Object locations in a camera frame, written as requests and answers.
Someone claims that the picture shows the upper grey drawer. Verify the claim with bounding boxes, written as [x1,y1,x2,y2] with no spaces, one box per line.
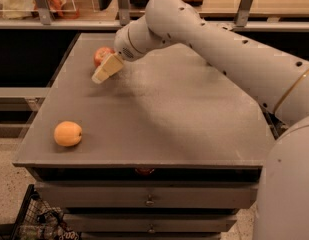
[35,182,257,209]

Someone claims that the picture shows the grey drawer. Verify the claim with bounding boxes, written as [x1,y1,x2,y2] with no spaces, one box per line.
[65,214,236,234]
[35,182,257,209]

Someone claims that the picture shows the orange fruit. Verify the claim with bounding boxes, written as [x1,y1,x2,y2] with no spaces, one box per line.
[54,121,82,147]

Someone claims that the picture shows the grey drawer cabinet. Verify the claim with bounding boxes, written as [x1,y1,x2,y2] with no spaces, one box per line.
[15,33,274,240]

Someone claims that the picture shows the clear plastic bin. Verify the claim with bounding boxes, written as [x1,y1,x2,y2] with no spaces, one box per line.
[0,0,79,19]

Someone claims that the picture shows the black wire basket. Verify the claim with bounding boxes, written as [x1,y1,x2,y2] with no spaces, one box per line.
[9,184,81,240]

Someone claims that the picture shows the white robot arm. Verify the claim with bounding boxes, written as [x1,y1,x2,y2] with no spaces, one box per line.
[92,0,309,240]

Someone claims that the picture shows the red apple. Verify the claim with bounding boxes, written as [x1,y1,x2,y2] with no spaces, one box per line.
[94,46,114,67]

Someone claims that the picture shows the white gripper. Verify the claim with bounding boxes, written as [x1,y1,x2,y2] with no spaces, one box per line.
[92,31,136,84]

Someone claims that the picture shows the lower grey drawer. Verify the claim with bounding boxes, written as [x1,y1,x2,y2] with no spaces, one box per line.
[65,214,236,234]

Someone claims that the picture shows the grey metal shelf rail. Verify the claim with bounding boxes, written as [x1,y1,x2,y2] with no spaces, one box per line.
[0,19,309,32]

